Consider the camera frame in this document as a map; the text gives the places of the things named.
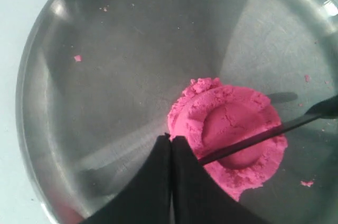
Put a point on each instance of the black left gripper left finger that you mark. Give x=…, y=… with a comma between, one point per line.
x=147, y=197

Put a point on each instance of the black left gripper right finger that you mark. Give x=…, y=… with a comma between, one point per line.
x=196, y=197

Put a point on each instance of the pink dough lump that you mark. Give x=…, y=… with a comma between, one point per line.
x=212, y=115

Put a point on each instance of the black kitchen knife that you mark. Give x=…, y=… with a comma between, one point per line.
x=326, y=109

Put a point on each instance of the round stainless steel plate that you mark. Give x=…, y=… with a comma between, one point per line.
x=98, y=77

